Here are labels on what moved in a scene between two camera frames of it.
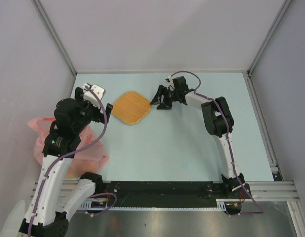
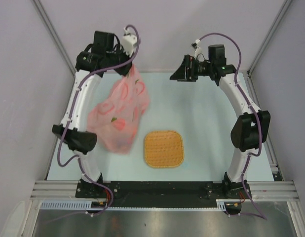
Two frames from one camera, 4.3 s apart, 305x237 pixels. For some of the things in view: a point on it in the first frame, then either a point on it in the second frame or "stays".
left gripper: (79, 97) to (125, 69)
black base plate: (170, 194) stays
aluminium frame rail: (284, 190) stays
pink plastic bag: (87, 162) to (115, 120)
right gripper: (157, 99) to (182, 74)
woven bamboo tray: (131, 107) to (164, 149)
